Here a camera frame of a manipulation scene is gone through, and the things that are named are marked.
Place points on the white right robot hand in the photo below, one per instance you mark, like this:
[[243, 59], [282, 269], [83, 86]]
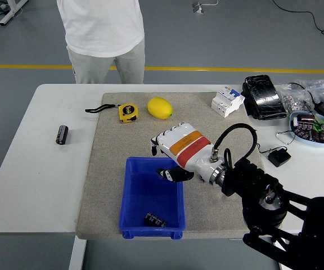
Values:
[[187, 146]]

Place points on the dark cylindrical battery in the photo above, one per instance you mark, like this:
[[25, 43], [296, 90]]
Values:
[[154, 220], [62, 135]]

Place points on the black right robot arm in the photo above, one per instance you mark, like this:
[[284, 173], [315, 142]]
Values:
[[252, 180]]

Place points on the blue plastic box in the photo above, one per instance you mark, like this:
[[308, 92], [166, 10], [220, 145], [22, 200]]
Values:
[[148, 197]]

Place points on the grey-brown mat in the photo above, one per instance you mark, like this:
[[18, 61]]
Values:
[[207, 112]]

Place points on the yellow lemon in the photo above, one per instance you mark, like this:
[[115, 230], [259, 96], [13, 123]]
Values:
[[159, 108]]

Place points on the white circuit breaker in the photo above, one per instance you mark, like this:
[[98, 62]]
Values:
[[226, 102]]

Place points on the yellow tape measure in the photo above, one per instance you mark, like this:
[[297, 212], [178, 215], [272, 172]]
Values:
[[128, 112]]

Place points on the black wrapped case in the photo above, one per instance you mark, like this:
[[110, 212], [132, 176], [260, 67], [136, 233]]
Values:
[[263, 97]]

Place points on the small black power adapter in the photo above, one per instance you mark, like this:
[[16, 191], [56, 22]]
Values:
[[279, 158]]

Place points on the clear bag of metal nuts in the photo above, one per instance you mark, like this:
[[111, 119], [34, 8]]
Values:
[[292, 99]]

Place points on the light blue bowl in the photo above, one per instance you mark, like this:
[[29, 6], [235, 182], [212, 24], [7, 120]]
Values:
[[305, 142]]

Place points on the large maroon capacitor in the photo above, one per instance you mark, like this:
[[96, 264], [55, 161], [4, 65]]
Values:
[[305, 118]]

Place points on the green plastic part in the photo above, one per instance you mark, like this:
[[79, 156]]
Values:
[[319, 125]]

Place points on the person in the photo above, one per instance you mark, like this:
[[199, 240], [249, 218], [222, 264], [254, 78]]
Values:
[[103, 28]]

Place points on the clear bag of screws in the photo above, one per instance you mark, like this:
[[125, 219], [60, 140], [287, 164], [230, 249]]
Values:
[[323, 90]]

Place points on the white table leg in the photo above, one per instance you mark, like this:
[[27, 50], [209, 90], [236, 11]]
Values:
[[77, 253]]

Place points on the white table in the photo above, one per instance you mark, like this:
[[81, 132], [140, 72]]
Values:
[[38, 182]]

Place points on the white desk frame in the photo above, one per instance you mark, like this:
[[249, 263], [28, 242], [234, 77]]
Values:
[[10, 14]]

